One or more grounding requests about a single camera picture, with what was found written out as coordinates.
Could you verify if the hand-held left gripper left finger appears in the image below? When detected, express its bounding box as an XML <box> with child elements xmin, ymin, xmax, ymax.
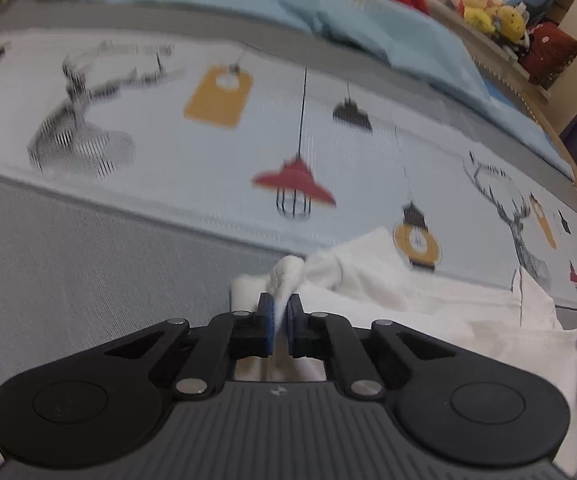
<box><xmin>104</xmin><ymin>292</ymin><xmax>275</xmax><ymax>400</ymax></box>

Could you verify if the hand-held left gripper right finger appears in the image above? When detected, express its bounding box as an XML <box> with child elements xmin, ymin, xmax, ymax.
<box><xmin>287</xmin><ymin>293</ymin><xmax>458</xmax><ymax>400</ymax></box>

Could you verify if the white shirt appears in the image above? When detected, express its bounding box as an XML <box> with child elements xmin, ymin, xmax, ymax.
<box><xmin>228</xmin><ymin>227</ymin><xmax>577</xmax><ymax>476</ymax></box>

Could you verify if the printed bed sheet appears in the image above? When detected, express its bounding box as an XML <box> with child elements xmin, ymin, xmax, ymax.
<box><xmin>0</xmin><ymin>34</ymin><xmax>577</xmax><ymax>313</ymax></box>

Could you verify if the dark red spotted cushion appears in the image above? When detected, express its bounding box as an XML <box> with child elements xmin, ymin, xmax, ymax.
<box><xmin>517</xmin><ymin>24</ymin><xmax>577</xmax><ymax>87</ymax></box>

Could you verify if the light blue sheet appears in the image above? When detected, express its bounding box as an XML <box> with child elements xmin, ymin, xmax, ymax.
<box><xmin>36</xmin><ymin>0</ymin><xmax>576</xmax><ymax>181</ymax></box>

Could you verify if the window sill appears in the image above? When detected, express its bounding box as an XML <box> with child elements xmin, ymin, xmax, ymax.
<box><xmin>413</xmin><ymin>0</ymin><xmax>551</xmax><ymax>103</ymax></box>

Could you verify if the yellow plush toy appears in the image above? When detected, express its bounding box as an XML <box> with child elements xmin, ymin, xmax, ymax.
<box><xmin>462</xmin><ymin>0</ymin><xmax>501</xmax><ymax>35</ymax></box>
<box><xmin>492</xmin><ymin>4</ymin><xmax>528</xmax><ymax>45</ymax></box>

